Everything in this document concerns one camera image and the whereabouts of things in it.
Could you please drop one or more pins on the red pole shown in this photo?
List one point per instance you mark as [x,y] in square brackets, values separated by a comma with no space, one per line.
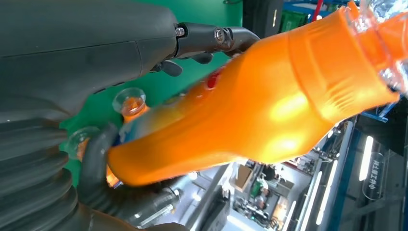
[317,9]

